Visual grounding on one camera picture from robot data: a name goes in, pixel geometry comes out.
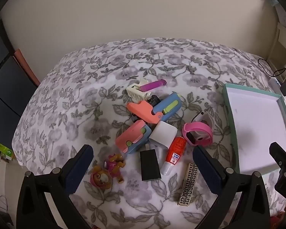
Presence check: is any gold black patterned bar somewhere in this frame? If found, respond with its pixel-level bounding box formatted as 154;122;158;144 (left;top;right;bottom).
177;163;198;206

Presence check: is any orange puppy toy figure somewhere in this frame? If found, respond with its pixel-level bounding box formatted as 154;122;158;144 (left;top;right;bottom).
90;154;125;190

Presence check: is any white kids smartwatch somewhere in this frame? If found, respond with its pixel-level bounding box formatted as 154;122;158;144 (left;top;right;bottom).
191;111;214;131

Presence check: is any pink kids smartwatch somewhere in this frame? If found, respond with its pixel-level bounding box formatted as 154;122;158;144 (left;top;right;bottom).
182;122;213;146

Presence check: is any red white glue bottle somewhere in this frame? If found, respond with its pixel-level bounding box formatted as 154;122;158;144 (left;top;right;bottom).
161;136;186;176

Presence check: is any black rectangular charger block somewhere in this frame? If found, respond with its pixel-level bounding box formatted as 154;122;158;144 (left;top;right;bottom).
140;144;161;181

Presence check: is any white cube charger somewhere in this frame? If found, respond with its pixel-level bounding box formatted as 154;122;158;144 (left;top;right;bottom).
149;121;178;149

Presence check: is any pink blue toy box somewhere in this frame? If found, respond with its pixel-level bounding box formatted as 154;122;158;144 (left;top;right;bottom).
115;120;152;154

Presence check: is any blue orange toy knife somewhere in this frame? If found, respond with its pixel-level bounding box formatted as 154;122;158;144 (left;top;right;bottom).
126;93;182;124

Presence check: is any black toy car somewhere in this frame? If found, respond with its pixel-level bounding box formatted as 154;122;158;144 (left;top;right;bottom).
131;95;161;123

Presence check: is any cream hair claw clip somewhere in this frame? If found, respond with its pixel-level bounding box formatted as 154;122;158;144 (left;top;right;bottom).
126;79;151;103

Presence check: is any purple lighter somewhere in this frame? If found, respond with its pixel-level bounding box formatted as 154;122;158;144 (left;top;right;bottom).
139;79;167;92

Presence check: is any teal white box tray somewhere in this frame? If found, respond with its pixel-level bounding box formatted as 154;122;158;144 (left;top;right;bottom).
222;83;286;175

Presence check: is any white power strip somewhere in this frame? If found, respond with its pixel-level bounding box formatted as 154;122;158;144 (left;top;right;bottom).
269;77;282;95

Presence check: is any white shelf unit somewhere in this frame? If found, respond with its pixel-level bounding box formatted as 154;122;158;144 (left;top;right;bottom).
267;22;286;82

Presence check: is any dark cabinet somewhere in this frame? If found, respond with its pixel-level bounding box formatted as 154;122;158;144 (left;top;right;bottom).
0;18;37;149

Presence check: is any floral grey white blanket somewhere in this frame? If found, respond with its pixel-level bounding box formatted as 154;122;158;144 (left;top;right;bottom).
12;38;272;228

